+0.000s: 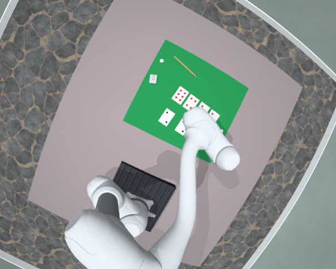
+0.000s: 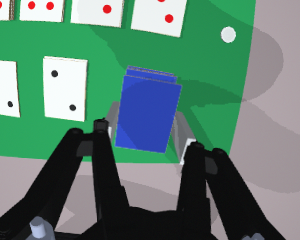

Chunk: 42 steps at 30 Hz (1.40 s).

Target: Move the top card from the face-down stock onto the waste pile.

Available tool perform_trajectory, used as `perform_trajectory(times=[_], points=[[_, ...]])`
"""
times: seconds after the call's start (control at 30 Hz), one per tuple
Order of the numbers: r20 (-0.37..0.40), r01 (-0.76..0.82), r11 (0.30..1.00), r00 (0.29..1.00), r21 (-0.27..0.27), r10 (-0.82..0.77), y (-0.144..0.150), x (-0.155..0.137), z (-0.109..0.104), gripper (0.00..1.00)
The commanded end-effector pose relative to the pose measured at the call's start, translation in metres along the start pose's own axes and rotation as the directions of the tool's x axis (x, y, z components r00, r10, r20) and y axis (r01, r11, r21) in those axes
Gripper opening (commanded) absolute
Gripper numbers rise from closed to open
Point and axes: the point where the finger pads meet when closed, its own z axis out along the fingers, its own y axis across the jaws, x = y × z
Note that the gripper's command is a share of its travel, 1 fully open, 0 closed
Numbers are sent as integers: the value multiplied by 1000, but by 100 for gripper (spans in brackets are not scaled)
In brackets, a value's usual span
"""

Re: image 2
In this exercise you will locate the white round token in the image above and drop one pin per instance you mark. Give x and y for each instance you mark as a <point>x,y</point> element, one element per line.
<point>227,34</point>

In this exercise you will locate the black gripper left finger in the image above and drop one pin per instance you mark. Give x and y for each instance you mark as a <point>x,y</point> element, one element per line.
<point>35,216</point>

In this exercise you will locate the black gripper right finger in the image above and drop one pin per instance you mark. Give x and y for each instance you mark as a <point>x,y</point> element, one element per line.
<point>241,216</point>

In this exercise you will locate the green felt card mat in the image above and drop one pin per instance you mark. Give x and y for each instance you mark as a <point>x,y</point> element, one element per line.
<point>212,72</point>

